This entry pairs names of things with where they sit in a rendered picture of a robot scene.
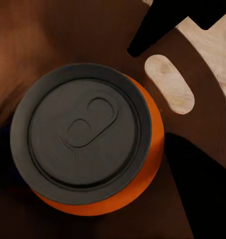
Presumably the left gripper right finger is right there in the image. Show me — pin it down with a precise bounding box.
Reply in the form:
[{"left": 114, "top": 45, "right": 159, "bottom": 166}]
[{"left": 164, "top": 132, "right": 226, "bottom": 239}]

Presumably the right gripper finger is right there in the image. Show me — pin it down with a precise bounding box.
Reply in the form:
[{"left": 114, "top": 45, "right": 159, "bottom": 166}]
[{"left": 128, "top": 0, "right": 188, "bottom": 58}]

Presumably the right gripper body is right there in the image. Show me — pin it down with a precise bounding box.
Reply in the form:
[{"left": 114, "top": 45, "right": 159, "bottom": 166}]
[{"left": 172, "top": 0, "right": 226, "bottom": 30}]

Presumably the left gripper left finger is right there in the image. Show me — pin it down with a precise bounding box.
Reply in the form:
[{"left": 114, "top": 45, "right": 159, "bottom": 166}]
[{"left": 0, "top": 133, "right": 13, "bottom": 180}]

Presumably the trash can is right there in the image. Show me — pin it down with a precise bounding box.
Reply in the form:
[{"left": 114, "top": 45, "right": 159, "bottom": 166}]
[{"left": 0, "top": 0, "right": 226, "bottom": 239}]

